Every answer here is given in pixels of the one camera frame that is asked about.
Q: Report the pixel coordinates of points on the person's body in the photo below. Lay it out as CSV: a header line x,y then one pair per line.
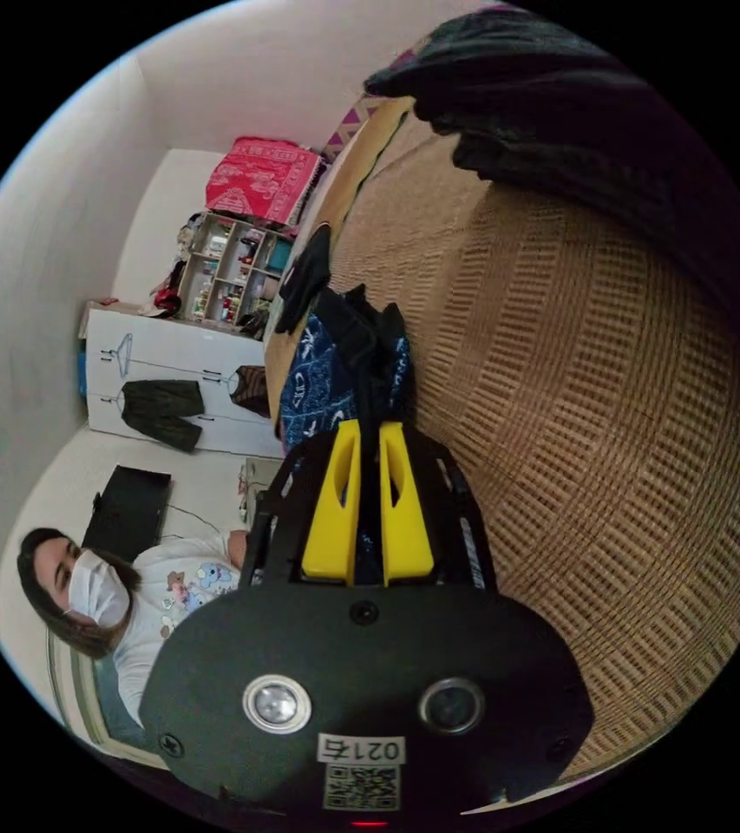
x,y
148,586

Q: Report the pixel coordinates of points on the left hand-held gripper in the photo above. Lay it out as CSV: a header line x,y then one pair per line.
x,y
360,332

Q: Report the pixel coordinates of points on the open shelf with small items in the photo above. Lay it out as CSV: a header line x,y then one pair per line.
x,y
233,273

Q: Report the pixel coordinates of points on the person's left forearm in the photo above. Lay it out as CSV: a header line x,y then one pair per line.
x,y
239,548

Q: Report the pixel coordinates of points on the pile of clothes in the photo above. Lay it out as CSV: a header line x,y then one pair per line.
x,y
571,117

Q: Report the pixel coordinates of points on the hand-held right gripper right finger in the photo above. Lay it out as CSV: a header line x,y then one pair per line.
x,y
405,527

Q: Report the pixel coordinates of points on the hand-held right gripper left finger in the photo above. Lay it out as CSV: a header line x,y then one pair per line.
x,y
334,520

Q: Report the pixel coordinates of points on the bed with woven mat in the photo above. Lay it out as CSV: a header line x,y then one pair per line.
x,y
571,423

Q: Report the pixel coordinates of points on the blue printed long sleeve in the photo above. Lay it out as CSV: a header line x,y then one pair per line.
x,y
308,390

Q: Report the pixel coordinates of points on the white wardrobe with printed doors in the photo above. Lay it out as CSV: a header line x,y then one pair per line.
x,y
174,351

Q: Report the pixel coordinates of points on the red patterned cloth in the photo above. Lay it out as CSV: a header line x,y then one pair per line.
x,y
259,179

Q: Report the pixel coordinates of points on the black flat case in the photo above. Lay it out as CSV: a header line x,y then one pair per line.
x,y
127,514

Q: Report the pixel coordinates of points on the black cloth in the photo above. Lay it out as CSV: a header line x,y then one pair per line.
x,y
306,280

